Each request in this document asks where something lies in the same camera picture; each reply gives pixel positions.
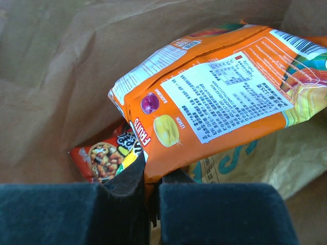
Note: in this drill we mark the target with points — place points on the red brown paper bag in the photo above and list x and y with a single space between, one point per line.
59 60

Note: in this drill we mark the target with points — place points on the orange candy bag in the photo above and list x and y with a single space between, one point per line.
217 89

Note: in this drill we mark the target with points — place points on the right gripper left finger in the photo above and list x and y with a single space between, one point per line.
79 213

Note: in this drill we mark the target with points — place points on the red rice cracker bag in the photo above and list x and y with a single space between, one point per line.
104 160

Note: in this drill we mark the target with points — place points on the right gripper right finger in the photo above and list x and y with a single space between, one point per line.
235 213

